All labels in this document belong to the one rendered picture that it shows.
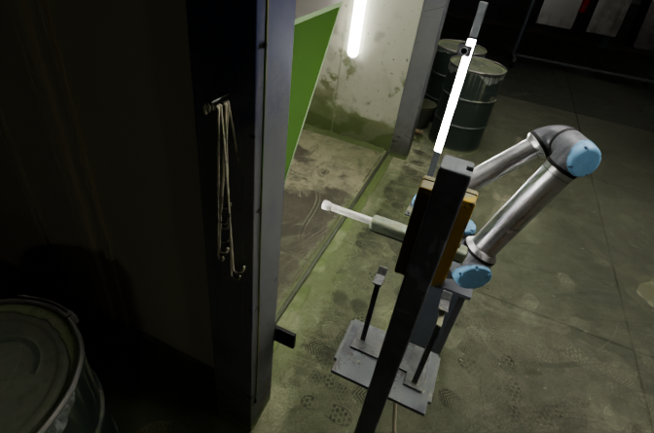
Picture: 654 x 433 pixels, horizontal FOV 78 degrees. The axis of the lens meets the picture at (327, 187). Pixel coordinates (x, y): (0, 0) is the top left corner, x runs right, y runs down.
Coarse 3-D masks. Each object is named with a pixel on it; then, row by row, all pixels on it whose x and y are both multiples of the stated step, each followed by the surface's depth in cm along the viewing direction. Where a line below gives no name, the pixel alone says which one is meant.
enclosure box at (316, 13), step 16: (304, 0) 181; (320, 0) 189; (336, 0) 198; (304, 16) 164; (320, 16) 209; (336, 16) 206; (304, 32) 217; (320, 32) 213; (304, 48) 221; (320, 48) 218; (304, 64) 226; (320, 64) 222; (304, 80) 231; (304, 96) 236; (304, 112) 241; (288, 128) 251; (288, 144) 257; (288, 160) 263
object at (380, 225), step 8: (328, 208) 136; (336, 208) 136; (344, 208) 135; (352, 216) 134; (360, 216) 133; (368, 216) 133; (376, 216) 132; (376, 224) 130; (384, 224) 129; (392, 224) 130; (400, 224) 130; (376, 232) 132; (384, 232) 130; (392, 232) 129; (400, 232) 128; (400, 240) 130; (464, 248) 123; (456, 256) 123; (464, 256) 122
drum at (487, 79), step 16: (448, 80) 413; (480, 80) 389; (496, 80) 392; (448, 96) 415; (464, 96) 402; (480, 96) 399; (496, 96) 413; (464, 112) 410; (480, 112) 409; (432, 128) 447; (464, 128) 418; (480, 128) 421; (448, 144) 433; (464, 144) 429
